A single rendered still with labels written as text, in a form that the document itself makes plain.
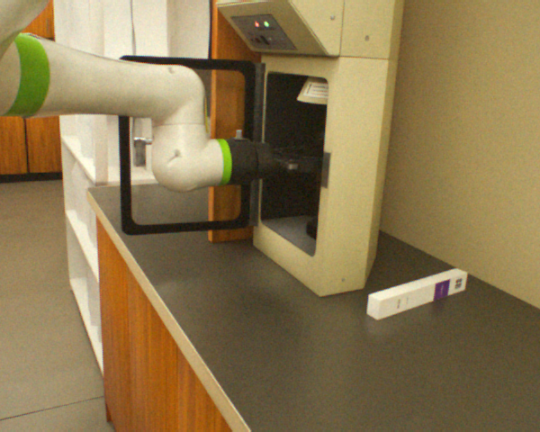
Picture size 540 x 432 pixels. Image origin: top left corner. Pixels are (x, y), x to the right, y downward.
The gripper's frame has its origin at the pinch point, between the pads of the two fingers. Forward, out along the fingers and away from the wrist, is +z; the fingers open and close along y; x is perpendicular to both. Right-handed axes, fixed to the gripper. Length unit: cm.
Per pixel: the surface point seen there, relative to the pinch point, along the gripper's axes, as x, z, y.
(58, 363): 120, -49, 135
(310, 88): -14.8, -7.7, -0.9
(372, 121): -9.7, -1.3, -13.8
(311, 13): -28.1, -16.4, -13.9
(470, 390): 26, -5, -50
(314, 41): -23.6, -14.7, -12.6
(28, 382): 120, -62, 124
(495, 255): 19.8, 33.5, -19.6
